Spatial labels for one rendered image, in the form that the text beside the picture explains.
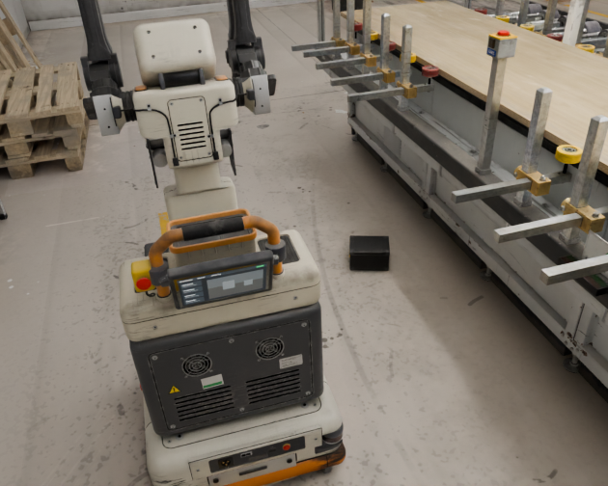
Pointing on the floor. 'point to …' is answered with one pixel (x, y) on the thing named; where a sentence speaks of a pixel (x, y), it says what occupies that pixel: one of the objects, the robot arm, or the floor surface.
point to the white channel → (573, 22)
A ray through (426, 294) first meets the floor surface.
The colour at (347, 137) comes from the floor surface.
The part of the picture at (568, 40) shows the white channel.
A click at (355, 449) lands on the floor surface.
